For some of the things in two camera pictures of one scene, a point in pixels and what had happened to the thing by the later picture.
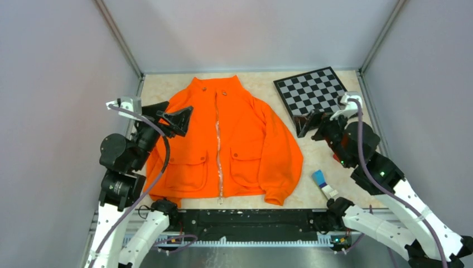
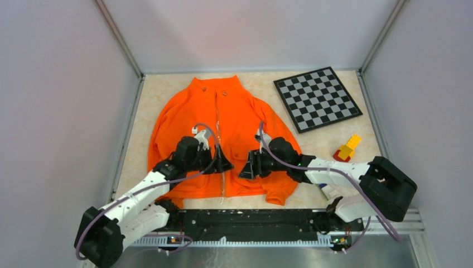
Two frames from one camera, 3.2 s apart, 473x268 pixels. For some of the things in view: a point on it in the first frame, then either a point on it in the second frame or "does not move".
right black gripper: x=303 y=122 to x=254 y=166
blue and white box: x=318 y=177 does not move
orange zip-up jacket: x=232 y=146 does not move
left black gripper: x=179 y=119 to x=225 y=165
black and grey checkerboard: x=303 y=93 does not move
